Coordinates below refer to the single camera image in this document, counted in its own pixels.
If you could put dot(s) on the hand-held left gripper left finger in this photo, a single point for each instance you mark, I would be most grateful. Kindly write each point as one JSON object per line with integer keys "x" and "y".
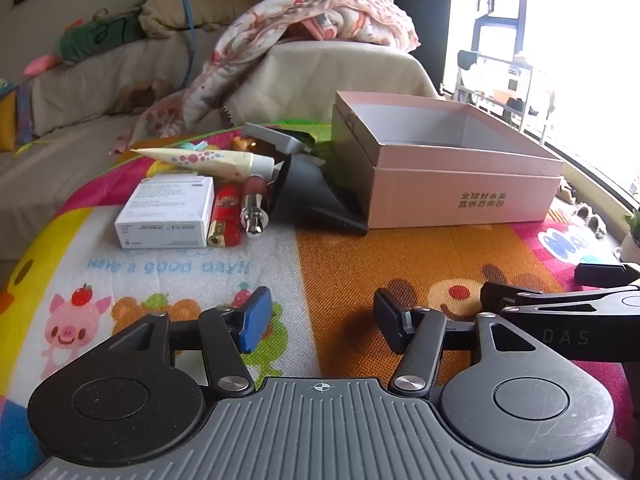
{"x": 255, "y": 317}

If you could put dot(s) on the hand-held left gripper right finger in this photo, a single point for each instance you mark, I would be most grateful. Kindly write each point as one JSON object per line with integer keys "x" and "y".
{"x": 390, "y": 320}

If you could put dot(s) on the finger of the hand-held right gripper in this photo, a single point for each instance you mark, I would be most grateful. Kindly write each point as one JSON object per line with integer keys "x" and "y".
{"x": 605, "y": 274}
{"x": 550, "y": 305}

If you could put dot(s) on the red lighter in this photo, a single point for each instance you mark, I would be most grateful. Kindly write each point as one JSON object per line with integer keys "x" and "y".
{"x": 225, "y": 215}

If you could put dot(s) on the red-brown cosmetic bottle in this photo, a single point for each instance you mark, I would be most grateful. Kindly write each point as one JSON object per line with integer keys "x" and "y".
{"x": 255, "y": 195}

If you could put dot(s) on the pink cardboard box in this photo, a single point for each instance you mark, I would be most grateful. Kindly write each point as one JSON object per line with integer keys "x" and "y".
{"x": 450, "y": 195}

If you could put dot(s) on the small white product box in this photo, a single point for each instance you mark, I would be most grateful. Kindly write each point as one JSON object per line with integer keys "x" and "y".
{"x": 165, "y": 210}

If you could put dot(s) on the black hair dryer nozzle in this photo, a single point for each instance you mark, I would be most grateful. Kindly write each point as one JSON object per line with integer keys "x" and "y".
{"x": 305, "y": 185}

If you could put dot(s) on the cream polka-dot tube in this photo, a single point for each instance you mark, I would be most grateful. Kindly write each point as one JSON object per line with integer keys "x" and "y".
{"x": 210, "y": 160}

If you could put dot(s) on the teal hand crank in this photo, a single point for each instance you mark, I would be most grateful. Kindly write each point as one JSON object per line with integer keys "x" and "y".
{"x": 192, "y": 145}

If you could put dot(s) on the grey plastic tool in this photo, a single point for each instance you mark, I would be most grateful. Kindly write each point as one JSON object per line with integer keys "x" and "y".
{"x": 270, "y": 135}

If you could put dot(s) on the potted flowering plant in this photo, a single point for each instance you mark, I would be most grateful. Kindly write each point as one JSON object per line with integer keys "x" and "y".
{"x": 631, "y": 245}

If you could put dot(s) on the grey slippers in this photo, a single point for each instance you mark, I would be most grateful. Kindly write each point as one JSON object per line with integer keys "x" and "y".
{"x": 592, "y": 220}

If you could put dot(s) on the colourful cartoon play mat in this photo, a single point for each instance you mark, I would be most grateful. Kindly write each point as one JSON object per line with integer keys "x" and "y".
{"x": 350, "y": 260}

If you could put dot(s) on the metal shelf rack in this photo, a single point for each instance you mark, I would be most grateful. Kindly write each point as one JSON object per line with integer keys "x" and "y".
{"x": 480, "y": 91}

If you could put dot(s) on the black hanging cloth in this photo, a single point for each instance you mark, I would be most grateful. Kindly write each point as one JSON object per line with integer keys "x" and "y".
{"x": 466, "y": 58}

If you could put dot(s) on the beige covered sofa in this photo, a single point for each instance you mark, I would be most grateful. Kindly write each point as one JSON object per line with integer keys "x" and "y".
{"x": 75, "y": 95}

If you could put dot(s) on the pink patterned blanket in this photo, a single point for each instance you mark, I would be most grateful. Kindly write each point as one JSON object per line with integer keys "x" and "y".
{"x": 300, "y": 15}

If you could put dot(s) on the blue striped cloth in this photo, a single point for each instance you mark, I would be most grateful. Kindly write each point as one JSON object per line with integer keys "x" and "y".
{"x": 25, "y": 115}

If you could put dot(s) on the yellow cushion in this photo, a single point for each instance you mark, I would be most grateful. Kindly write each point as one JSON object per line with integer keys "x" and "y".
{"x": 6, "y": 120}

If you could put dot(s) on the beige pillow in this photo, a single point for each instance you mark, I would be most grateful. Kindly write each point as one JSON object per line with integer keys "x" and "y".
{"x": 170, "y": 10}

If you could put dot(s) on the green plush toy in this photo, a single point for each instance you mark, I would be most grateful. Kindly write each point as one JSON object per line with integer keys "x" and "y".
{"x": 100, "y": 35}

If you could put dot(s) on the pink plush toy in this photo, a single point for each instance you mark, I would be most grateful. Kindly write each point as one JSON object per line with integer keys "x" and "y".
{"x": 42, "y": 64}

